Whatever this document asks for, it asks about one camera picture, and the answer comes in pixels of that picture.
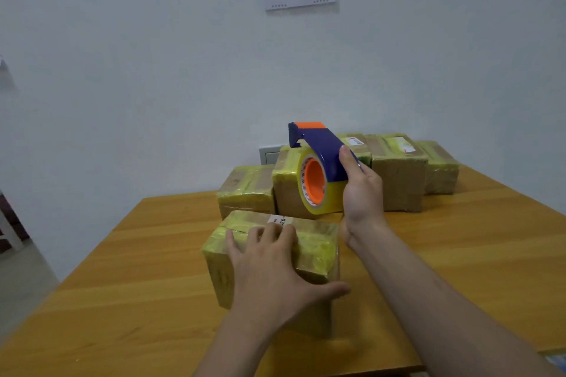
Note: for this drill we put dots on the person's right hand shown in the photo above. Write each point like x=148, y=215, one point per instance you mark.
x=363, y=202

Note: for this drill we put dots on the person's left hand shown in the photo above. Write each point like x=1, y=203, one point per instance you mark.
x=265, y=284

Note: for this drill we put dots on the person's left middle finger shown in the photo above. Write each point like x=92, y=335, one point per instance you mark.
x=271, y=237

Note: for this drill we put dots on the person's left little finger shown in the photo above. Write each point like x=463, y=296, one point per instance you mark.
x=232, y=246

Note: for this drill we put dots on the person's right thumb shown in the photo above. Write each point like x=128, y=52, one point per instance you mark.
x=349, y=164

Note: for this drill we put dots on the person's left thumb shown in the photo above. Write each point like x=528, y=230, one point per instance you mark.
x=329, y=290

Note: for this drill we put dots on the blue orange tape dispenser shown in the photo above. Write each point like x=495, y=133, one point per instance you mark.
x=325, y=147

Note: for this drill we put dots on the taped cardboard box white label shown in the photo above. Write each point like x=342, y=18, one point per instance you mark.
x=318, y=248

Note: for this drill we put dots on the person's right forearm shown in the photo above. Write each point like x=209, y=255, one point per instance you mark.
x=424, y=301

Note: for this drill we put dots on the person's left forearm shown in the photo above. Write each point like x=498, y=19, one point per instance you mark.
x=234, y=350

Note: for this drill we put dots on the small labelled taped cardboard box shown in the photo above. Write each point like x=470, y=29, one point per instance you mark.
x=359, y=147

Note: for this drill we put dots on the yellow packing tape roll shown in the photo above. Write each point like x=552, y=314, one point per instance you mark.
x=309, y=193

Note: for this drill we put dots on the tall labelled taped cardboard box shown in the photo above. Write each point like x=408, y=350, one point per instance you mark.
x=400, y=173

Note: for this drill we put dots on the low taped cardboard box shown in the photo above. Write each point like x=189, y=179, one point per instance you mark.
x=247, y=189

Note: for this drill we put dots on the light blue object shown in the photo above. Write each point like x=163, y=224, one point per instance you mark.
x=557, y=362

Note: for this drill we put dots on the white wall socket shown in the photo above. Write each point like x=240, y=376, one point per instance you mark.
x=267, y=154

